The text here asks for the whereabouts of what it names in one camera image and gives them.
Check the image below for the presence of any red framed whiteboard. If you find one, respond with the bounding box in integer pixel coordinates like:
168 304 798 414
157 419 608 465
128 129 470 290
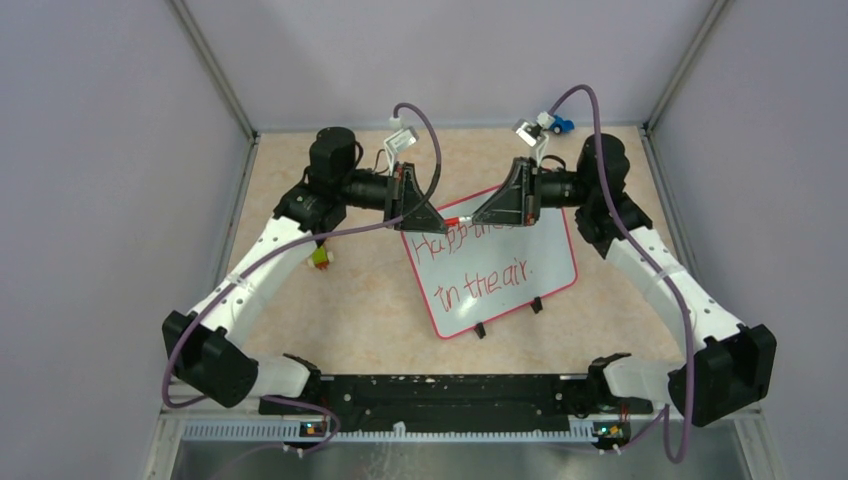
401 209 578 339

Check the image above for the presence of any white slotted cable duct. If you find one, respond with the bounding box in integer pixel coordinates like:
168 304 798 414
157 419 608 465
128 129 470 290
182 420 597 443

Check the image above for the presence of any colourful toy block figure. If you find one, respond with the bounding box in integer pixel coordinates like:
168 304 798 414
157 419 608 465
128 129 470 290
307 245 334 270

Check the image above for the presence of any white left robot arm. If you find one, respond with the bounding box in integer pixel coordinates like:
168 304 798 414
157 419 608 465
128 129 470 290
161 126 448 414

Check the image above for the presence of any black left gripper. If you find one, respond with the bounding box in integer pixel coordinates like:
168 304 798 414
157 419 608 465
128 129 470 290
338 162 449 234

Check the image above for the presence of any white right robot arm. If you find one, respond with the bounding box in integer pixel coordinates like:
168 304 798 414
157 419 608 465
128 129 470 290
471 133 777 427

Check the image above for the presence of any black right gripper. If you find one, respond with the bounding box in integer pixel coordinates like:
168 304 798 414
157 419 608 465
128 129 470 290
471 158 592 228

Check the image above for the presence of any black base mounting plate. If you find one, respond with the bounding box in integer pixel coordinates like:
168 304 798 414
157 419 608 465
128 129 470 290
299 374 653 433

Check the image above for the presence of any blue toy car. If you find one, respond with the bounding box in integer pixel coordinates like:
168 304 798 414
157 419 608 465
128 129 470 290
549 115 575 135

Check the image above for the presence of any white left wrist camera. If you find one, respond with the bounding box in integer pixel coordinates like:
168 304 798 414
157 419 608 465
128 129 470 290
383 116 419 171

